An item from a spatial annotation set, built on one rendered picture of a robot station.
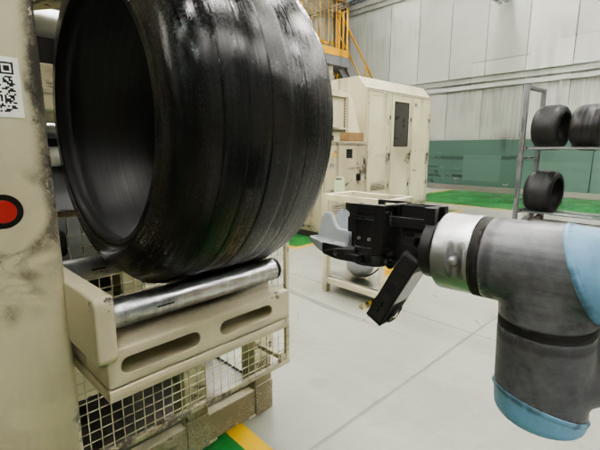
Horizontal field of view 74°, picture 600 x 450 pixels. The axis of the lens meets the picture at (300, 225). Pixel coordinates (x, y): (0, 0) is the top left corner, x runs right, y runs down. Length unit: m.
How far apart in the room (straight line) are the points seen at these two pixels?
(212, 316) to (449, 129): 12.06
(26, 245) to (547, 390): 0.65
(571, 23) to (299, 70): 11.39
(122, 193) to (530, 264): 0.87
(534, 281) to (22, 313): 0.64
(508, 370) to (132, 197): 0.86
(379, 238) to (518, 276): 0.16
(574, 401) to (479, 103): 11.89
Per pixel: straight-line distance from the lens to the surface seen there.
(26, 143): 0.66
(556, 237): 0.45
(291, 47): 0.65
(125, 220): 1.00
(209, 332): 0.72
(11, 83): 0.66
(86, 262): 0.92
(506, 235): 0.45
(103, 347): 0.62
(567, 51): 11.81
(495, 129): 12.06
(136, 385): 0.68
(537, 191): 5.71
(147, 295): 0.67
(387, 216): 0.52
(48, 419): 0.77
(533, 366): 0.47
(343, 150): 5.33
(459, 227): 0.47
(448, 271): 0.47
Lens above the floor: 1.14
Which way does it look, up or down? 11 degrees down
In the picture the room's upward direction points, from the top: straight up
